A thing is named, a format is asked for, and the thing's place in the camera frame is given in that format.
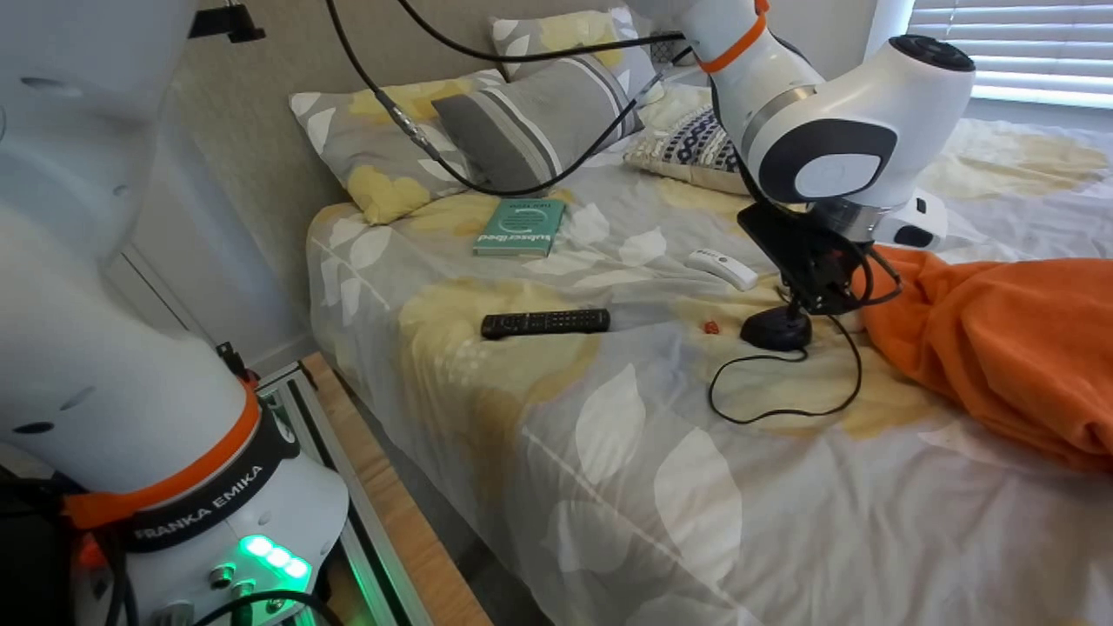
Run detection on black tv remote control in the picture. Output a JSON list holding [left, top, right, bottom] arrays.
[[476, 307, 616, 345]]

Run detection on white remote control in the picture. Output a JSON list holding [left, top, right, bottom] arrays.
[[681, 247, 763, 292]]

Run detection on teal subscribed book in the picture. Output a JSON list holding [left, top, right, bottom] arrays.
[[469, 194, 571, 262]]

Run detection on orange blanket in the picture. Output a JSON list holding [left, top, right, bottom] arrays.
[[856, 245, 1113, 478]]

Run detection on white blue patterned pillow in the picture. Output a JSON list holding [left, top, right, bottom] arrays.
[[624, 84, 759, 201]]

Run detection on gray yellow floral pillow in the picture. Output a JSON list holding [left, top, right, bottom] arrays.
[[486, 3, 646, 78], [284, 65, 514, 231]]

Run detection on white window blinds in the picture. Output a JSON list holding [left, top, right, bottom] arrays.
[[904, 0, 1113, 114]]

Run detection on wooden bed frame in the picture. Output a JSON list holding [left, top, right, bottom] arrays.
[[297, 349, 494, 626]]

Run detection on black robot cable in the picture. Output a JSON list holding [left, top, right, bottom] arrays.
[[323, 0, 701, 201], [397, 0, 689, 70]]

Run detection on gray striped pillow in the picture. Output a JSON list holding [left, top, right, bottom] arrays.
[[431, 51, 664, 194]]

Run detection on gray yellow floral bedspread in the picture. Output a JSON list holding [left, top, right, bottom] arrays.
[[304, 65, 1113, 626]]

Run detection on black mount bracket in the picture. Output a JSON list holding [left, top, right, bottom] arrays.
[[188, 3, 268, 44]]

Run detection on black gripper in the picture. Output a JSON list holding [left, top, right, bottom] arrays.
[[734, 200, 876, 320]]

